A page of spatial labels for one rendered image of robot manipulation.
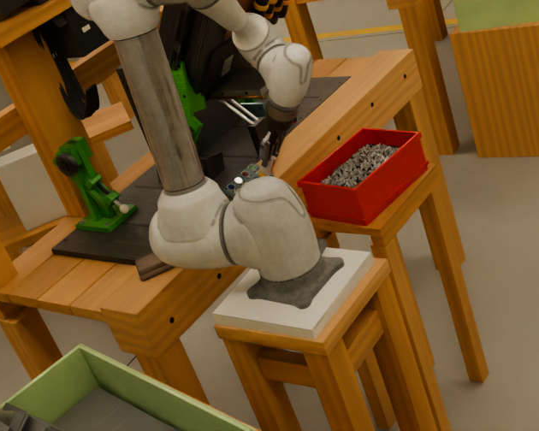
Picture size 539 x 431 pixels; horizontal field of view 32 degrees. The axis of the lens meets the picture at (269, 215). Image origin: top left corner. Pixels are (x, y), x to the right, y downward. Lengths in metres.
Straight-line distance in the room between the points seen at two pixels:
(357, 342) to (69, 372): 0.67
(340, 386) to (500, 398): 1.01
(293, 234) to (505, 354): 1.33
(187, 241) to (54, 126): 0.87
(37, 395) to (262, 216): 0.64
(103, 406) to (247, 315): 0.38
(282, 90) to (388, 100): 0.84
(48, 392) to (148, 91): 0.71
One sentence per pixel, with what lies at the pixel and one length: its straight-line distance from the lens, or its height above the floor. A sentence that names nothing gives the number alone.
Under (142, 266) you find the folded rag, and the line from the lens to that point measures 2.47.
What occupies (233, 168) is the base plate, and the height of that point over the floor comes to 0.90.
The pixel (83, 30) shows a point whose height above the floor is 1.42.
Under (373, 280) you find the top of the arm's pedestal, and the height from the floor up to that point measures 0.84.
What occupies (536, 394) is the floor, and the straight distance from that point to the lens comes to 3.08.
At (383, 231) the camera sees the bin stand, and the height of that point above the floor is 0.79.
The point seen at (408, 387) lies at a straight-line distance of 2.44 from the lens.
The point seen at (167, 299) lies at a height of 0.87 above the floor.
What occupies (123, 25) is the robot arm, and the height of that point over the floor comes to 1.59.
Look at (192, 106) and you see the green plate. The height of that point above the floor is 1.14.
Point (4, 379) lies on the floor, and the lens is 4.19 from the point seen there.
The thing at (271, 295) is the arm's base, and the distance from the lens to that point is 2.19.
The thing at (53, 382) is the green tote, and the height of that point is 0.93.
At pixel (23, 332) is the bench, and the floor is 0.72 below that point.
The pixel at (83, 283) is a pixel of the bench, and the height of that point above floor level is 0.88.
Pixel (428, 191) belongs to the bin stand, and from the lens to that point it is 2.70.
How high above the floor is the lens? 2.06
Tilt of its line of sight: 27 degrees down
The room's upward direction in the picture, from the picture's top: 20 degrees counter-clockwise
